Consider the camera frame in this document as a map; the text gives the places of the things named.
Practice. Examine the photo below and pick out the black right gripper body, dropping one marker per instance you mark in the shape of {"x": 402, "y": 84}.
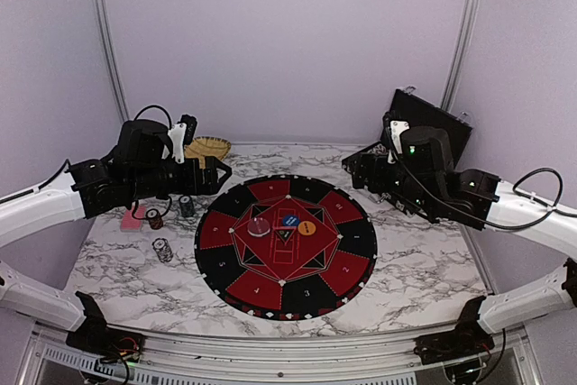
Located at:
{"x": 378, "y": 183}

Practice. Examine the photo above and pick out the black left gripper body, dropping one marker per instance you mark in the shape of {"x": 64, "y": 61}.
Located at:
{"x": 150, "y": 182}

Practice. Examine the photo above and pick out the blue green chip stack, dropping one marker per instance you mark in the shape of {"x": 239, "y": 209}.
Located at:
{"x": 186, "y": 206}

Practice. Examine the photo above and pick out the clear round dealer button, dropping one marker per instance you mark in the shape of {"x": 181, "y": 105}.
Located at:
{"x": 258, "y": 227}

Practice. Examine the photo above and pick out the orange round blind button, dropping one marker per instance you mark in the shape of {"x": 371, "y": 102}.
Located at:
{"x": 306, "y": 228}

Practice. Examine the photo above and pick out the blue round blind button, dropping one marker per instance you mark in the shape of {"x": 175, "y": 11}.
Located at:
{"x": 290, "y": 221}

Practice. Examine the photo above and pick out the black triangular button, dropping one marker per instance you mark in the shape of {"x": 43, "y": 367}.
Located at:
{"x": 285, "y": 234}

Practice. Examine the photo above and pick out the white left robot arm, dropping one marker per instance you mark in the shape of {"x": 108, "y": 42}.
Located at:
{"x": 147, "y": 161}

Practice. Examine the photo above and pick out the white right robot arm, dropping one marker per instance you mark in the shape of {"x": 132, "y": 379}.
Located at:
{"x": 481, "y": 200}

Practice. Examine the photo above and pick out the black poker chip case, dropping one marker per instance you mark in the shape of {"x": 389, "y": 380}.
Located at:
{"x": 431, "y": 147}

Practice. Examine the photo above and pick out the woven bamboo tray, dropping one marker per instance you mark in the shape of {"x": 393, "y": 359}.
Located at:
{"x": 207, "y": 146}

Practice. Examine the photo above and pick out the orange black chip stack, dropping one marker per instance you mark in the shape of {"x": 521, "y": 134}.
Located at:
{"x": 154, "y": 219}

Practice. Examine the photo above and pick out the white black chip stack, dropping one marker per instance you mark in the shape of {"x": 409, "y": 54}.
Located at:
{"x": 162, "y": 249}

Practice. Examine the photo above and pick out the red playing card deck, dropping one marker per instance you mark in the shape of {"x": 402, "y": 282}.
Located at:
{"x": 133, "y": 222}

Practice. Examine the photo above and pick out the round red black poker mat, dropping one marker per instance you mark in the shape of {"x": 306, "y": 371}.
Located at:
{"x": 310, "y": 276}

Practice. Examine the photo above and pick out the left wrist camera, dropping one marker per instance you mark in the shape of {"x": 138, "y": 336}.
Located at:
{"x": 181, "y": 135}

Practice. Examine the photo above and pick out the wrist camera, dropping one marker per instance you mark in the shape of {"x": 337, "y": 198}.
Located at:
{"x": 392, "y": 129}
{"x": 181, "y": 135}

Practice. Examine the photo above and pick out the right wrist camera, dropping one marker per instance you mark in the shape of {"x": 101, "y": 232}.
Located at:
{"x": 392, "y": 129}

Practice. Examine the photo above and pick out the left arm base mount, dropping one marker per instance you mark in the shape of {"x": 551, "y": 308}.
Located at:
{"x": 95, "y": 335}

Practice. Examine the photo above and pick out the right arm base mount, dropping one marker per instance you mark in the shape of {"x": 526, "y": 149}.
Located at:
{"x": 466, "y": 339}

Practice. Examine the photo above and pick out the aluminium front rail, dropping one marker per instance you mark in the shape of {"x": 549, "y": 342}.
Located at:
{"x": 382, "y": 358}

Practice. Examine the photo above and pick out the right aluminium wall post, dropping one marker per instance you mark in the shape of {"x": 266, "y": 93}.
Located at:
{"x": 464, "y": 39}

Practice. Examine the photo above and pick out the aluminium wall post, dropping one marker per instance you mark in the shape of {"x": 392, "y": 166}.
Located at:
{"x": 464, "y": 39}
{"x": 107, "y": 44}

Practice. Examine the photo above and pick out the left aluminium wall post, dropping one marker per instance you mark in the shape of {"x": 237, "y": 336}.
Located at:
{"x": 107, "y": 44}

